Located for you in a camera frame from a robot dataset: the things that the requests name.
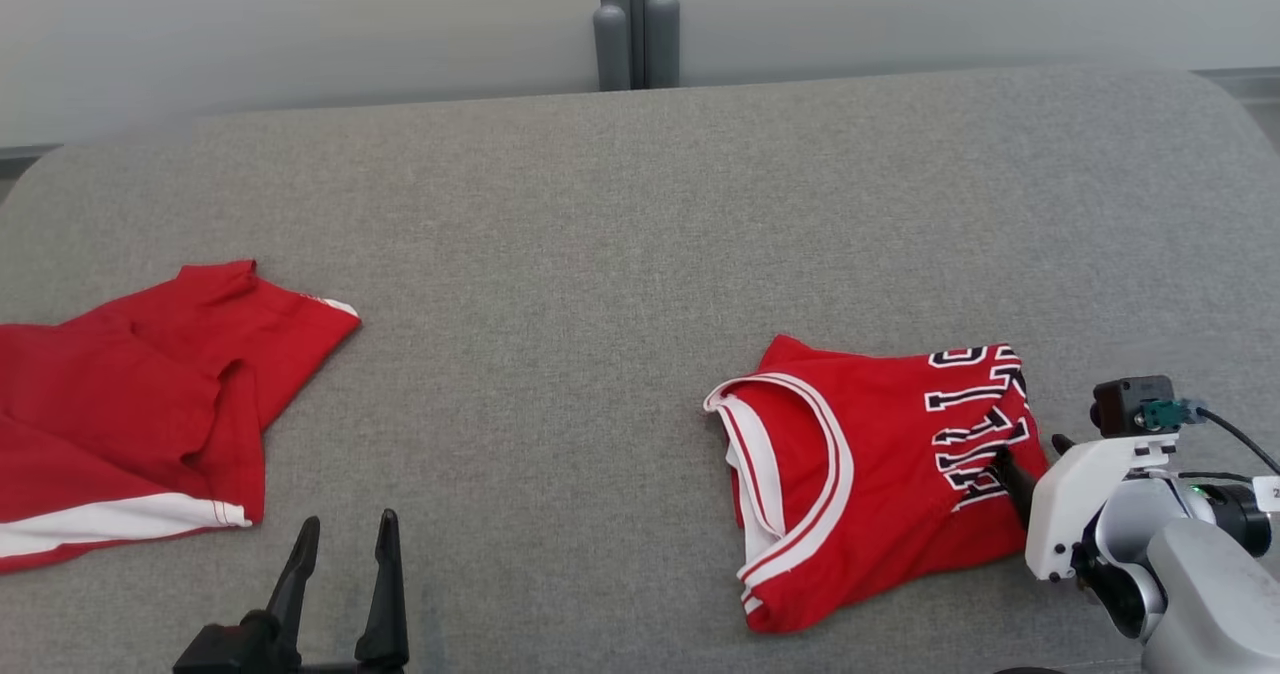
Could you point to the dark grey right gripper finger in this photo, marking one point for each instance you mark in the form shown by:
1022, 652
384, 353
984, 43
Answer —
1064, 445
1018, 489

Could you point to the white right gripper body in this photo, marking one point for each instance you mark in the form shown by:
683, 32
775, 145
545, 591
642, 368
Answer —
1070, 504

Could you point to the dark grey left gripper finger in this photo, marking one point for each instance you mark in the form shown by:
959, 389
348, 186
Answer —
385, 604
295, 579

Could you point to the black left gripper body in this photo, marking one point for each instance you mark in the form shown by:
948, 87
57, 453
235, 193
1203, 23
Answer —
225, 649

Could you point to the red basketball jersey white trim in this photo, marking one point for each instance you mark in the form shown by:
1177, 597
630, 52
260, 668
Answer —
880, 494

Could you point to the red shorts with white stripe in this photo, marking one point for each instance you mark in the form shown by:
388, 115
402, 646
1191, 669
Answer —
130, 394

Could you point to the grey fabric sofa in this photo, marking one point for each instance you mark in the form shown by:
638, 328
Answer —
560, 254

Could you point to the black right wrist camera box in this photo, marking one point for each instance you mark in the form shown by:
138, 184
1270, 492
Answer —
1130, 404

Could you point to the grey partition post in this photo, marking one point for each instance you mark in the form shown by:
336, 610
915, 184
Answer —
637, 14

